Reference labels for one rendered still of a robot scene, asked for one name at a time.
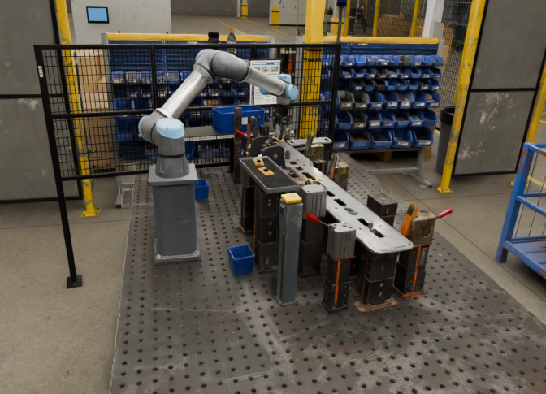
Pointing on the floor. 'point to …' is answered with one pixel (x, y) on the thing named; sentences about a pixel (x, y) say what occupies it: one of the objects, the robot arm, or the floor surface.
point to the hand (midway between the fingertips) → (279, 136)
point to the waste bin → (444, 138)
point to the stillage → (536, 253)
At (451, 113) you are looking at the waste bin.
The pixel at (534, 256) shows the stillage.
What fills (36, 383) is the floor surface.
